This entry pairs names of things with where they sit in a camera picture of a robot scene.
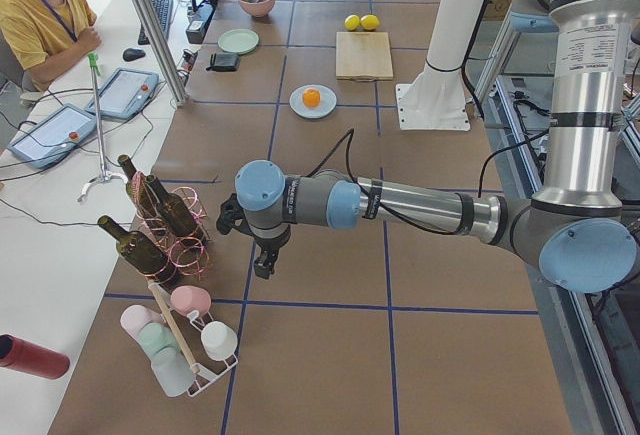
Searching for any orange fruit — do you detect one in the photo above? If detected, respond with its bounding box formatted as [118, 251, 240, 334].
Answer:
[301, 87, 321, 108]

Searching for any aluminium frame post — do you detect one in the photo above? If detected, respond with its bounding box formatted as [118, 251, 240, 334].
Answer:
[131, 0, 187, 107]

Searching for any metal stand with green clip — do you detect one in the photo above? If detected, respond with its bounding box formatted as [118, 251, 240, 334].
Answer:
[77, 52, 128, 203]

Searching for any white cup on rack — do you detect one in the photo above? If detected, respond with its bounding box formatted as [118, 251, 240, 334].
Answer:
[201, 321, 238, 361]

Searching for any white wire cup rack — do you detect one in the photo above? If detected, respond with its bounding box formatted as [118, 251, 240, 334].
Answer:
[164, 290, 238, 398]

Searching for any dark folded cloth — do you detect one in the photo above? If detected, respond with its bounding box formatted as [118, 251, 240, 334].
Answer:
[206, 52, 240, 72]

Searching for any grey blue cup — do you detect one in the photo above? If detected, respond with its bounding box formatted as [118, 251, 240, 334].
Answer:
[151, 347, 195, 397]

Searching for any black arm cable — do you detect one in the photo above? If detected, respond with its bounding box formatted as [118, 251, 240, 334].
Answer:
[305, 128, 551, 236]

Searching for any wooden cutting board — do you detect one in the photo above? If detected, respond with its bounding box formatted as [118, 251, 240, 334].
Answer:
[336, 31, 394, 80]

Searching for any wooden rack handle rod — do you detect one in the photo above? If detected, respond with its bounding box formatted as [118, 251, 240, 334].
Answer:
[148, 282, 200, 374]

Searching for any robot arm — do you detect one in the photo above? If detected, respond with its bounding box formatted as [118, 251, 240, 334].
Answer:
[216, 0, 639, 293]

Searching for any person in yellow shirt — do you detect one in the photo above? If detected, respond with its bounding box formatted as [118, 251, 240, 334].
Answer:
[1, 0, 102, 91]

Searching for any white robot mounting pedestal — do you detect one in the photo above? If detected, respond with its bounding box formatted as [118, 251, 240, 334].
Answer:
[396, 0, 485, 131]

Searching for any pink cup on rack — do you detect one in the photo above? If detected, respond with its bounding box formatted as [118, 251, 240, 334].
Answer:
[170, 285, 212, 316]

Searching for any copper wire bottle rack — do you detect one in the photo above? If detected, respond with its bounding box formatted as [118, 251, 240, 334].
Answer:
[127, 171, 211, 281]

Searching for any black computer mouse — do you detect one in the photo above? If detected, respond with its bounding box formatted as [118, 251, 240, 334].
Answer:
[122, 47, 146, 62]

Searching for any blue teach pendant tablet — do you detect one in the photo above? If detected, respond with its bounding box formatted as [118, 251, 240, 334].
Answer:
[92, 67, 159, 121]

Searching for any yellow lemon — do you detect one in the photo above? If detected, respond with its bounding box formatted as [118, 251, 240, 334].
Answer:
[344, 14, 361, 32]
[360, 14, 380, 31]

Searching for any pale green cup on rack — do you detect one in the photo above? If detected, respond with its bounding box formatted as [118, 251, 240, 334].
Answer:
[136, 322, 179, 358]

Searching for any dark green wine bottle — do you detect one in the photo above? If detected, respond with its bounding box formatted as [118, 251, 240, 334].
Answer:
[97, 215, 180, 289]

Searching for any light blue plate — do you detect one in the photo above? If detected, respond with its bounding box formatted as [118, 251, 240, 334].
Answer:
[289, 84, 337, 119]

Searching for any black keyboard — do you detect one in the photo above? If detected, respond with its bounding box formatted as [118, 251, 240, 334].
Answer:
[137, 0, 173, 45]

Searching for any light pink cup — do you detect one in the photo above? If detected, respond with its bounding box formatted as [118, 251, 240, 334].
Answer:
[120, 304, 165, 341]

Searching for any red cylinder bottle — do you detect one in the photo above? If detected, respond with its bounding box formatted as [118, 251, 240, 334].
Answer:
[1, 334, 70, 380]

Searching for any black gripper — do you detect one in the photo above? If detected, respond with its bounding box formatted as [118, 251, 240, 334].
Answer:
[216, 193, 291, 279]

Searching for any pale green plate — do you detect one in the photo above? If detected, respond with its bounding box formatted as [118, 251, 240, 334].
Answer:
[218, 29, 260, 55]

